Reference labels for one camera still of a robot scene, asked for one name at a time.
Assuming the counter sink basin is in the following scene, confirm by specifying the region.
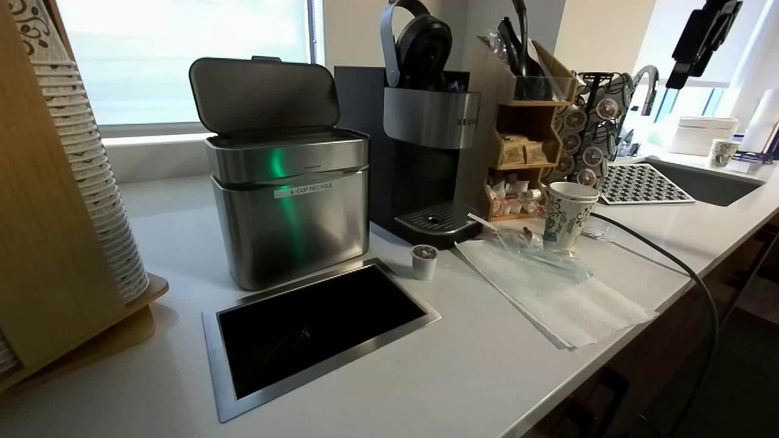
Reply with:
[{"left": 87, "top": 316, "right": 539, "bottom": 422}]
[{"left": 650, "top": 158, "right": 761, "bottom": 208}]

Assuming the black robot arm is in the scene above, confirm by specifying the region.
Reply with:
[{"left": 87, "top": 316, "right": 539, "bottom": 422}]
[{"left": 667, "top": 0, "right": 742, "bottom": 91}]

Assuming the white bowl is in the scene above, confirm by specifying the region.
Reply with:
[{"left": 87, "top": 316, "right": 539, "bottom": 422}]
[{"left": 670, "top": 117, "right": 737, "bottom": 157}]

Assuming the coffee pod carousel rack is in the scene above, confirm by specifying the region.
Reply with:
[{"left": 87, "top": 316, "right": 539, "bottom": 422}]
[{"left": 557, "top": 74, "right": 632, "bottom": 187}]

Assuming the stainless steel compost bin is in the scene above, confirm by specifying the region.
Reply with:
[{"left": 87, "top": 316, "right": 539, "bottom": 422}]
[{"left": 187, "top": 56, "right": 367, "bottom": 289}]

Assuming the black utensil holder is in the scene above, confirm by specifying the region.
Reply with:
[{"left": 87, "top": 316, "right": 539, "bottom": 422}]
[{"left": 498, "top": 0, "right": 552, "bottom": 101}]

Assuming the patterned paper cup stack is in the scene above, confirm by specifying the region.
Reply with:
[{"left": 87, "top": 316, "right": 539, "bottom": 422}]
[{"left": 542, "top": 182, "right": 598, "bottom": 253}]

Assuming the wooden condiment organizer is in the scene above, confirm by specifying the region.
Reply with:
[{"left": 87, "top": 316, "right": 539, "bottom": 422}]
[{"left": 484, "top": 41, "right": 574, "bottom": 219}]

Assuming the black silver coffee machine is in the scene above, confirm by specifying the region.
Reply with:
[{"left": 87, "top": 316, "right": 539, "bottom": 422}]
[{"left": 331, "top": 0, "right": 481, "bottom": 252}]

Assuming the wooden cup dispenser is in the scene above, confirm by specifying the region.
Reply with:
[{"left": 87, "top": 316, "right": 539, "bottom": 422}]
[{"left": 0, "top": 0, "right": 167, "bottom": 392}]

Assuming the chrome sink faucet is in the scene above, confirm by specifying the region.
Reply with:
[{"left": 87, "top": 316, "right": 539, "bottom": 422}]
[{"left": 621, "top": 64, "right": 659, "bottom": 157}]

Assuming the black white patterned mat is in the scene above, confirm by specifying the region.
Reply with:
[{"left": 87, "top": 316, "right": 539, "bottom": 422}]
[{"left": 602, "top": 163, "right": 693, "bottom": 208}]

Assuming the tall paper cup stack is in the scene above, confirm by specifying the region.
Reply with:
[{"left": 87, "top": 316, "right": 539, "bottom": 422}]
[{"left": 8, "top": 0, "right": 154, "bottom": 308}]

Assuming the white coffee pod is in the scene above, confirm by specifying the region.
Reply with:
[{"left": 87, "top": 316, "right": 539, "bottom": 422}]
[{"left": 410, "top": 243, "right": 438, "bottom": 280}]

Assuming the black power cable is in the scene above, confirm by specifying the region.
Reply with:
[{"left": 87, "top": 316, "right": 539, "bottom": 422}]
[{"left": 589, "top": 210, "right": 722, "bottom": 438}]

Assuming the small patterned cup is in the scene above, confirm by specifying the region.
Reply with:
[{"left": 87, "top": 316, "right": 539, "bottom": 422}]
[{"left": 709, "top": 139, "right": 737, "bottom": 168}]

